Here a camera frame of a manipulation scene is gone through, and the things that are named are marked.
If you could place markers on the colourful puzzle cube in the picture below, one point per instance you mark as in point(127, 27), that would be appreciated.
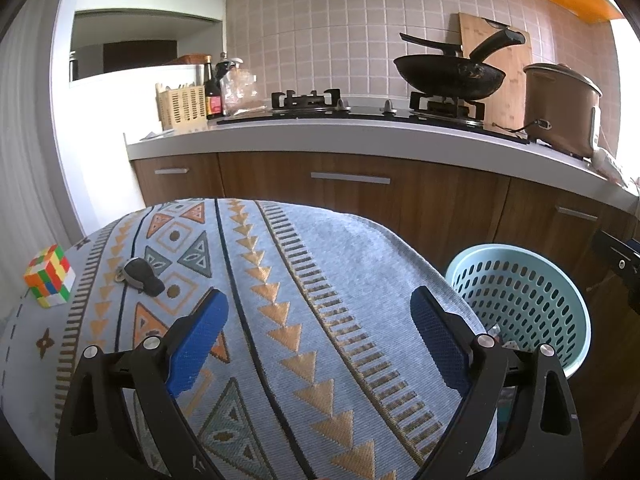
point(50, 275)

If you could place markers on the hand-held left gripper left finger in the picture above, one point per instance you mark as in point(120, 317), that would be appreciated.
point(200, 340)

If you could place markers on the grey patterned tablecloth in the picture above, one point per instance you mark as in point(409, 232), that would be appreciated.
point(325, 285)

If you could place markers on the black gas stove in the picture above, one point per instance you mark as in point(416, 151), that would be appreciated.
point(350, 112)

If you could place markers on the beige slotted utensil basket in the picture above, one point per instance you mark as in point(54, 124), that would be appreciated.
point(182, 107)

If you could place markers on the wooden cutting board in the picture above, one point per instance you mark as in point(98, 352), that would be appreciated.
point(480, 27)

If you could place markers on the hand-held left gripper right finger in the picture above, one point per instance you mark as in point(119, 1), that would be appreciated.
point(440, 345)

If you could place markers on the light blue perforated waste basket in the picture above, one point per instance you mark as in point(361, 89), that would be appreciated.
point(525, 290)

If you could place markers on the brown rice cooker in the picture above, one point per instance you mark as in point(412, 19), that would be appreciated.
point(555, 105)

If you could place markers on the black wok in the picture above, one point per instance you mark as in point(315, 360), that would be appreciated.
point(450, 77)

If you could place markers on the dark soy sauce bottle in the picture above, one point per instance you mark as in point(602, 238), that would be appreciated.
point(212, 95)

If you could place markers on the narrow wooden cabinet door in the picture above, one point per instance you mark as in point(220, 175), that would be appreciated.
point(170, 187)

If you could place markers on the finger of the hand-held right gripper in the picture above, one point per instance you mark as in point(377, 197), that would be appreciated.
point(620, 265)

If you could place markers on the clear plastic bag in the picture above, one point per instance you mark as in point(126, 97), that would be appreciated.
point(240, 92)

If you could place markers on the white kitchen countertop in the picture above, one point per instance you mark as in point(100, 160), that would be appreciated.
point(350, 142)

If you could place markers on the black car key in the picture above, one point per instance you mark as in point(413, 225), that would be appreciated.
point(140, 275)

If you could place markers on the wide wooden cabinet door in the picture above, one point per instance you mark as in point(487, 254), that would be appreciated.
point(350, 205)

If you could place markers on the white plastic bag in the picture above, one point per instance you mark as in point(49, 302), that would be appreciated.
point(610, 165)

